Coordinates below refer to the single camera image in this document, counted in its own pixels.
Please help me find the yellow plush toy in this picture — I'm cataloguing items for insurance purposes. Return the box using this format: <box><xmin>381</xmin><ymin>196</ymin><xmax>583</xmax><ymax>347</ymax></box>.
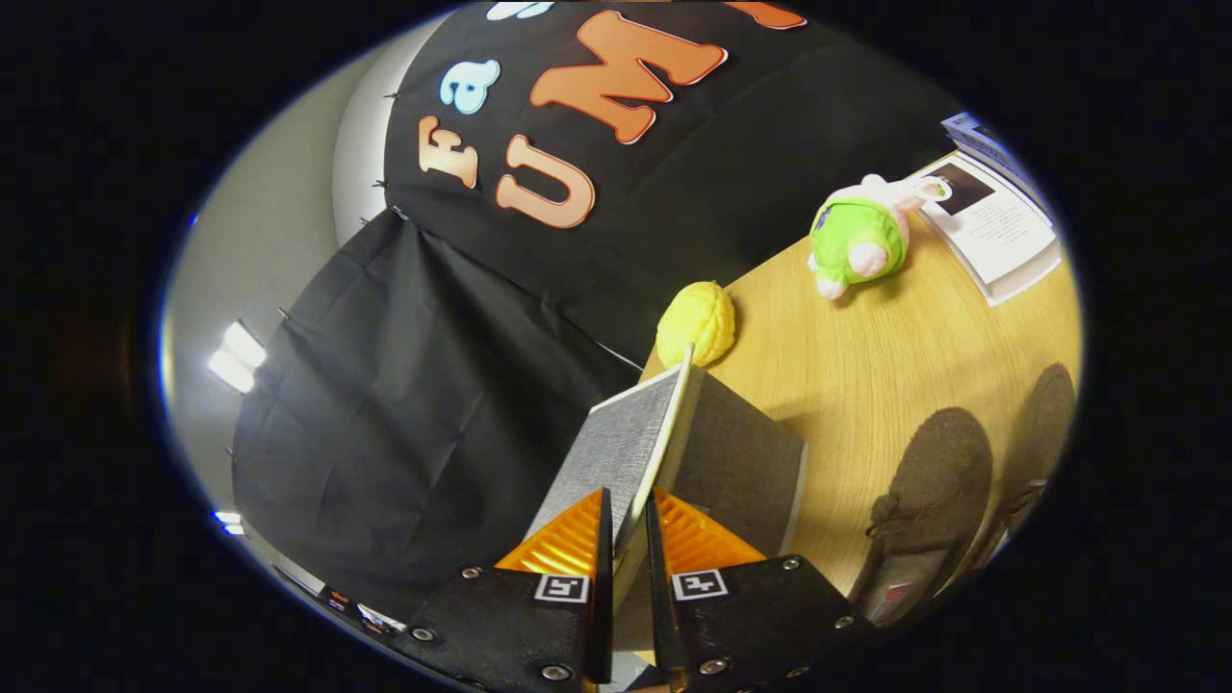
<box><xmin>655</xmin><ymin>280</ymin><xmax>736</xmax><ymax>370</ymax></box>

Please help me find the grey fabric storage box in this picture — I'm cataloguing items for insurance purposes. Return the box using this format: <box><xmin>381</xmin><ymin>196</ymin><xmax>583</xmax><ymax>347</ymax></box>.
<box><xmin>525</xmin><ymin>342</ymin><xmax>809</xmax><ymax>665</ymax></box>

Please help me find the white book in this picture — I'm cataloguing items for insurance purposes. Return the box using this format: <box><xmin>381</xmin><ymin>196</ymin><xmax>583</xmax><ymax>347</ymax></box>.
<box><xmin>910</xmin><ymin>151</ymin><xmax>1065</xmax><ymax>307</ymax></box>

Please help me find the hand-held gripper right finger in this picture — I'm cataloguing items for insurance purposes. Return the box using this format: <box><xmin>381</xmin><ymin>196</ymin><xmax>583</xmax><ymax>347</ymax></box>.
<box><xmin>643</xmin><ymin>489</ymin><xmax>872</xmax><ymax>693</ymax></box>

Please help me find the black backdrop cloth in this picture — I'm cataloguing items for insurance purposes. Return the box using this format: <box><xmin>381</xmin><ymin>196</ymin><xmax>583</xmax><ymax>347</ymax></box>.
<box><xmin>231</xmin><ymin>0</ymin><xmax>963</xmax><ymax>622</ymax></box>

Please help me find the green and pink plush toy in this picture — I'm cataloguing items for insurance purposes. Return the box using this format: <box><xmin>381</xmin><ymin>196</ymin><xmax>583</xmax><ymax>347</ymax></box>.
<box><xmin>807</xmin><ymin>173</ymin><xmax>949</xmax><ymax>300</ymax></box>

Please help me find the blue book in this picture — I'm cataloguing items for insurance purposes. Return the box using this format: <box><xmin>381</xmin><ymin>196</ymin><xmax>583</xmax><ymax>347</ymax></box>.
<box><xmin>941</xmin><ymin>111</ymin><xmax>1055</xmax><ymax>222</ymax></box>

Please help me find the ceiling light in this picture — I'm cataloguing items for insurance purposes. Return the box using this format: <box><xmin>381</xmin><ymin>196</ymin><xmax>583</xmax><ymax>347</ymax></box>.
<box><xmin>207</xmin><ymin>321</ymin><xmax>268</xmax><ymax>394</ymax></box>

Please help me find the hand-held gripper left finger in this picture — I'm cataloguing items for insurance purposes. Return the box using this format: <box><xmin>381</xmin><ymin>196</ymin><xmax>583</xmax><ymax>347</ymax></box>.
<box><xmin>390</xmin><ymin>486</ymin><xmax>615</xmax><ymax>693</ymax></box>

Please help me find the brown fuzzy shoe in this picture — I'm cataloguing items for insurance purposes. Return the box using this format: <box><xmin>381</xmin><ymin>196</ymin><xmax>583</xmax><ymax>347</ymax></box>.
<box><xmin>852</xmin><ymin>406</ymin><xmax>994</xmax><ymax>627</ymax></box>
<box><xmin>982</xmin><ymin>363</ymin><xmax>1077</xmax><ymax>569</ymax></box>

